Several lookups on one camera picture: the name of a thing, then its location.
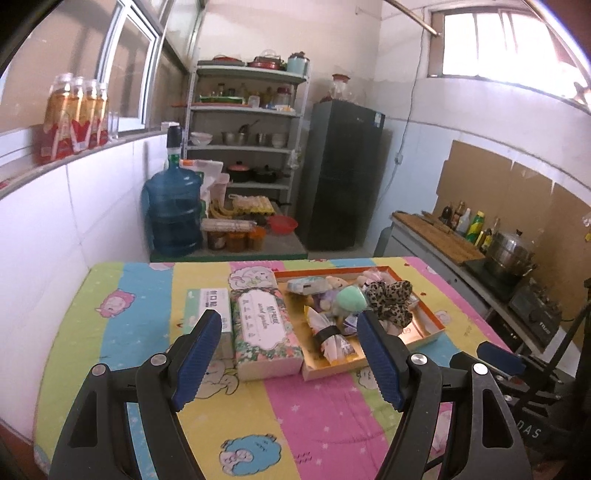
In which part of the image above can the row of condiment bottles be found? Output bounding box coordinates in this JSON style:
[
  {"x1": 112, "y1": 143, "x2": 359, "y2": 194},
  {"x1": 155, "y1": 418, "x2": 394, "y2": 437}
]
[{"x1": 438, "y1": 200, "x2": 502, "y2": 253}]

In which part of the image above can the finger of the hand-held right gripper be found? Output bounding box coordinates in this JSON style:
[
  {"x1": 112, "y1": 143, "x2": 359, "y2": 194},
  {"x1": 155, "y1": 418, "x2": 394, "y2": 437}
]
[
  {"x1": 449, "y1": 351, "x2": 484, "y2": 385},
  {"x1": 477, "y1": 340, "x2": 528, "y2": 378}
]

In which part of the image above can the blue water jug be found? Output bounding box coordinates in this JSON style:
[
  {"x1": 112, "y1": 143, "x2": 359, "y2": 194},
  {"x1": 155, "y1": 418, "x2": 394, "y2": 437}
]
[{"x1": 141, "y1": 154, "x2": 204, "y2": 258}]

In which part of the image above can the aluminium frame window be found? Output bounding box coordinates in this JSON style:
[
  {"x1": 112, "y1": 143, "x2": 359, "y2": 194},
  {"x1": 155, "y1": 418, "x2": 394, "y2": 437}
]
[{"x1": 0, "y1": 0, "x2": 205, "y2": 136}]

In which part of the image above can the black tripod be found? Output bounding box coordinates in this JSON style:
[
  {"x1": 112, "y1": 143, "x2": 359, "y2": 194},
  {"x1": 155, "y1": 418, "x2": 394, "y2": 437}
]
[{"x1": 526, "y1": 282, "x2": 591, "y2": 417}]

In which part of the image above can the small high window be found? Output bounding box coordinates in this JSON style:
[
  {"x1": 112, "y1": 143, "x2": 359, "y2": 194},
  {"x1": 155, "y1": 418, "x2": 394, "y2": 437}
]
[{"x1": 426, "y1": 0, "x2": 591, "y2": 112}]

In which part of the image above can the green round sponge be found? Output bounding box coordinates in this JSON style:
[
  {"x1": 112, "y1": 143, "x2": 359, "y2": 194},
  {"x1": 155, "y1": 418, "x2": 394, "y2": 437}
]
[{"x1": 346, "y1": 285, "x2": 382, "y2": 318}]

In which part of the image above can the floral tissue box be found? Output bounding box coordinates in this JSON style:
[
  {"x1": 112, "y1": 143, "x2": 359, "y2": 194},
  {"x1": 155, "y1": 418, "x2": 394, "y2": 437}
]
[{"x1": 229, "y1": 272, "x2": 305, "y2": 382}]

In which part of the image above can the glass jar red lid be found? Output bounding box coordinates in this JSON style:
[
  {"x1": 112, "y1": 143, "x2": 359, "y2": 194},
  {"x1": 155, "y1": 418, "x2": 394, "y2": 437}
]
[{"x1": 329, "y1": 73, "x2": 351, "y2": 103}]

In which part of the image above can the red pan glass lid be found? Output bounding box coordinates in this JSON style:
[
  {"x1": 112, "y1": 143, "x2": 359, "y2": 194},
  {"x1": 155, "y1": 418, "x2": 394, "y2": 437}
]
[{"x1": 247, "y1": 49, "x2": 286, "y2": 70}]

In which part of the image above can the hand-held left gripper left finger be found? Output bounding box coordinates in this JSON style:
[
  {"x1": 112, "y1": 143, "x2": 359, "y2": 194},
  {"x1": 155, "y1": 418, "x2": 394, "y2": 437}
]
[{"x1": 48, "y1": 309, "x2": 222, "y2": 480}]

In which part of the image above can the red bowl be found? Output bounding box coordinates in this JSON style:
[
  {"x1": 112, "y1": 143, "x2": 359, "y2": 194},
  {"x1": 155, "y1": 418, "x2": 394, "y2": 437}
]
[{"x1": 266, "y1": 214, "x2": 299, "y2": 237}]

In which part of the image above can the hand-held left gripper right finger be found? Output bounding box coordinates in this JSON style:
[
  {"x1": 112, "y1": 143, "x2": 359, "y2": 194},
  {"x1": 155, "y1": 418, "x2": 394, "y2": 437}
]
[{"x1": 357, "y1": 311, "x2": 532, "y2": 480}]

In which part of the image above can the pink white bag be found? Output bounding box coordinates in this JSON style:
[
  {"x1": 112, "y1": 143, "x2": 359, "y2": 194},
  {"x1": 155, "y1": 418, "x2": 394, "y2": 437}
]
[{"x1": 210, "y1": 173, "x2": 232, "y2": 205}]

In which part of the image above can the white green carton box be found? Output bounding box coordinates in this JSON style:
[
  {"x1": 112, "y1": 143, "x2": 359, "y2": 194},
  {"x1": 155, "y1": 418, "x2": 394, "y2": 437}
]
[{"x1": 184, "y1": 287, "x2": 234, "y2": 359}]

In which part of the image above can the green white flour bag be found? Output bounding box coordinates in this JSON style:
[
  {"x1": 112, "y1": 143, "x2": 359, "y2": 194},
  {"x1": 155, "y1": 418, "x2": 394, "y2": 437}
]
[{"x1": 182, "y1": 159, "x2": 219, "y2": 205}]

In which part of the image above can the orange gold box tray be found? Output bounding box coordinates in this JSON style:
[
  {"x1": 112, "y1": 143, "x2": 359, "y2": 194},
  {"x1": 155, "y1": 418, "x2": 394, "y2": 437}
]
[{"x1": 273, "y1": 265, "x2": 447, "y2": 382}]

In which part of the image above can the small grey appliance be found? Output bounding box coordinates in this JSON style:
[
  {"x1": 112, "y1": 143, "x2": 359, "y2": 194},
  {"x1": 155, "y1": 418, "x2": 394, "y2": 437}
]
[{"x1": 521, "y1": 281, "x2": 565, "y2": 325}]

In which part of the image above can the red lidded pot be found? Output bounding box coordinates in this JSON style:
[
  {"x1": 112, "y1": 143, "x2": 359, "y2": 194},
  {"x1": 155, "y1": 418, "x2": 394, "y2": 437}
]
[{"x1": 227, "y1": 161, "x2": 253, "y2": 184}]

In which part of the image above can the white wall cable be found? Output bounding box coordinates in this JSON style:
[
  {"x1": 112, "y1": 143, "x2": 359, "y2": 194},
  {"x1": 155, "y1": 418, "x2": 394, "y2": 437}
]
[{"x1": 398, "y1": 33, "x2": 426, "y2": 158}]

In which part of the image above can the banded snack packet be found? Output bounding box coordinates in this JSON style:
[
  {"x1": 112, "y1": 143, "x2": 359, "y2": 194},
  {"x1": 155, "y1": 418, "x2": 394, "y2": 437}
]
[{"x1": 304, "y1": 306, "x2": 359, "y2": 366}]

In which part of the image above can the steel pot with ladle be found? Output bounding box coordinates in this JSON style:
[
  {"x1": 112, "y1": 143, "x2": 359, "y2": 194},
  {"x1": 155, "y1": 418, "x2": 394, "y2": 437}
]
[{"x1": 221, "y1": 120, "x2": 260, "y2": 145}]

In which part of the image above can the leopard print cloth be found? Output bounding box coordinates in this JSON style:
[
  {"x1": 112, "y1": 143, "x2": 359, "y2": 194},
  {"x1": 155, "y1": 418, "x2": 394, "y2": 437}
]
[{"x1": 364, "y1": 279, "x2": 417, "y2": 336}]

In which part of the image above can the grey metal shelf rack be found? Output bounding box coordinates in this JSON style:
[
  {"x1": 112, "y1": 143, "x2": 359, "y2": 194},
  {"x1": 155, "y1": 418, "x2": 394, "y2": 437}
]
[{"x1": 184, "y1": 59, "x2": 311, "y2": 219}]

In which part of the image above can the orange drink bottle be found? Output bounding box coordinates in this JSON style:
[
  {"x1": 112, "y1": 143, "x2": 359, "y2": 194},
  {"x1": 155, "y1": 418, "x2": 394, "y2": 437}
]
[
  {"x1": 39, "y1": 73, "x2": 78, "y2": 165},
  {"x1": 97, "y1": 82, "x2": 112, "y2": 145},
  {"x1": 85, "y1": 79, "x2": 103, "y2": 149},
  {"x1": 69, "y1": 76, "x2": 92, "y2": 154}
]

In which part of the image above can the black wok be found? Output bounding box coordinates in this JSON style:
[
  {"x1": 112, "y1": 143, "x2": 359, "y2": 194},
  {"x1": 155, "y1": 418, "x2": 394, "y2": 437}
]
[{"x1": 252, "y1": 165, "x2": 290, "y2": 184}]

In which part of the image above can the metal rod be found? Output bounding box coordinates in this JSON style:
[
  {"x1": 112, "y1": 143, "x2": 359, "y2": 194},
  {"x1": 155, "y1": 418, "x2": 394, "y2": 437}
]
[{"x1": 385, "y1": 0, "x2": 445, "y2": 36}]

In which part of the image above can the teal enamel pot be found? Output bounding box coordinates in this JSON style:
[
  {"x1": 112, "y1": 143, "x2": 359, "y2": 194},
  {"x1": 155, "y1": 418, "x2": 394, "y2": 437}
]
[{"x1": 287, "y1": 51, "x2": 310, "y2": 77}]

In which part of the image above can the dark refrigerator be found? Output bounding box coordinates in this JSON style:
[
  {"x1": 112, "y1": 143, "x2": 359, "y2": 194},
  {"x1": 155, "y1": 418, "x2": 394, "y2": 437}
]
[{"x1": 297, "y1": 100, "x2": 387, "y2": 252}]

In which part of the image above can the black induction cooker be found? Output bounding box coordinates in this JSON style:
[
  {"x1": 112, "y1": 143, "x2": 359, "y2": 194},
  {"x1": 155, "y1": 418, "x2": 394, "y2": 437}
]
[{"x1": 464, "y1": 257, "x2": 533, "y2": 302}]

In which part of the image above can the beige teddy bear plush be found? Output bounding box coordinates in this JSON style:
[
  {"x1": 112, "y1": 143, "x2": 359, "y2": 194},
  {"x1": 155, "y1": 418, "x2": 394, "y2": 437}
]
[{"x1": 322, "y1": 275, "x2": 352, "y2": 315}]

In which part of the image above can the grey counter cabinet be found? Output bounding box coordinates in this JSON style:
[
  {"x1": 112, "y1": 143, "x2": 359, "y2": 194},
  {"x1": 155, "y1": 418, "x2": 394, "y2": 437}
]
[{"x1": 375, "y1": 220, "x2": 509, "y2": 325}]

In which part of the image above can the cardboard wall sheet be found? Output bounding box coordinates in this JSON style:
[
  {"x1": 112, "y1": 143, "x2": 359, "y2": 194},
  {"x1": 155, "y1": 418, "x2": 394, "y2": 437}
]
[{"x1": 435, "y1": 139, "x2": 591, "y2": 297}]

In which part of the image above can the black water pump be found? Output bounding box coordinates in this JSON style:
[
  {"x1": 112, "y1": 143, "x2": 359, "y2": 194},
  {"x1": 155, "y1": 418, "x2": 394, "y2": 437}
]
[{"x1": 166, "y1": 124, "x2": 184, "y2": 158}]

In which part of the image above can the steel steamer pot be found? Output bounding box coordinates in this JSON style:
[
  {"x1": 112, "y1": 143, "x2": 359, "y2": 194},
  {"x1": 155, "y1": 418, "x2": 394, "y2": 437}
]
[{"x1": 484, "y1": 229, "x2": 537, "y2": 283}]

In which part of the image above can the wooden cutting board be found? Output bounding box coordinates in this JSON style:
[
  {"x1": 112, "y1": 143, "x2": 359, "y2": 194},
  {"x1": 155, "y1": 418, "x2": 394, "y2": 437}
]
[{"x1": 392, "y1": 211, "x2": 486, "y2": 265}]

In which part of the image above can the egg tray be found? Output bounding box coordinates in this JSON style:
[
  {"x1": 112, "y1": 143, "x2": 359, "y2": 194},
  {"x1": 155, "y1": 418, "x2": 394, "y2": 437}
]
[{"x1": 230, "y1": 194, "x2": 275, "y2": 219}]

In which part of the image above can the noodle pack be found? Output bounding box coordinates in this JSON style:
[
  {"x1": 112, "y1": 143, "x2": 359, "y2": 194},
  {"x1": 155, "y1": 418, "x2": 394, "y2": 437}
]
[{"x1": 201, "y1": 218, "x2": 258, "y2": 233}]

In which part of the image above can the colourful cartoon printed blanket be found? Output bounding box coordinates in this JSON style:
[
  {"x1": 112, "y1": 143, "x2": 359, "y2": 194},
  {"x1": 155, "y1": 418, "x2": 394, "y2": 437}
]
[{"x1": 34, "y1": 256, "x2": 522, "y2": 480}]

